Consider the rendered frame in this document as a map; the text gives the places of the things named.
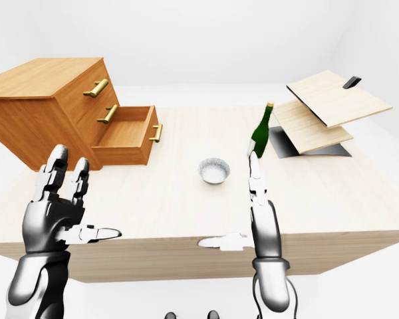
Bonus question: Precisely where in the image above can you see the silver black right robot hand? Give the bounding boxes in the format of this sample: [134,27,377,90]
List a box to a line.
[198,151,283,262]

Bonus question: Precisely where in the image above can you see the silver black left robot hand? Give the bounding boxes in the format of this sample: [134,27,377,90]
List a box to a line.
[21,144,123,257]

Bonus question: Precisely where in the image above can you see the grey patterned bowl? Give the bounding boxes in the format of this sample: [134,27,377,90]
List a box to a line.
[197,158,231,185]

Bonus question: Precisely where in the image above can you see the wooden cabinet with drawers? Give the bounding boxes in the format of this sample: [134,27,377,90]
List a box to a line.
[0,57,164,173]

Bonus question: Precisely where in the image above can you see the green wine bottle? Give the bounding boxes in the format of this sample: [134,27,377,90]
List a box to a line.
[246,101,275,160]

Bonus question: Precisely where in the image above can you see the closed wooden drawer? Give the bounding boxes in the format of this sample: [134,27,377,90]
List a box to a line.
[73,87,121,147]
[51,58,118,124]

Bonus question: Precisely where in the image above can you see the open wooden drawer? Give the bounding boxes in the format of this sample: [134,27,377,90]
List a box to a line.
[90,105,164,166]

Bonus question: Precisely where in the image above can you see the wooden rack with black base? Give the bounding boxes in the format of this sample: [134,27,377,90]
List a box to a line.
[268,69,394,159]

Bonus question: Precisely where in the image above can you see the brass drawer handle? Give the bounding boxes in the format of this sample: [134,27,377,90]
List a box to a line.
[96,104,119,124]
[148,123,164,144]
[83,78,109,99]

